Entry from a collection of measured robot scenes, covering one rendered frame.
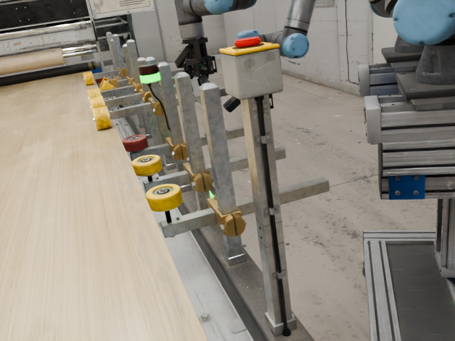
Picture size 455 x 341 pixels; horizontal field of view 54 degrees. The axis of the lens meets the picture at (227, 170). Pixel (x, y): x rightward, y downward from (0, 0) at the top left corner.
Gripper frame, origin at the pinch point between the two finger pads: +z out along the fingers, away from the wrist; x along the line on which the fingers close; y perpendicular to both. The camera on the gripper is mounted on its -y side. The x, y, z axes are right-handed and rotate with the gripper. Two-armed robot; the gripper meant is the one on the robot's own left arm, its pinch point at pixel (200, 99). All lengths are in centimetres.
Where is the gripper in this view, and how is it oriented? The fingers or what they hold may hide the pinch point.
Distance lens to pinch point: 149.7
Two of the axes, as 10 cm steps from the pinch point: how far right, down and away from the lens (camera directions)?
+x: 7.7, -3.3, 5.4
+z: 1.5, 9.2, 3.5
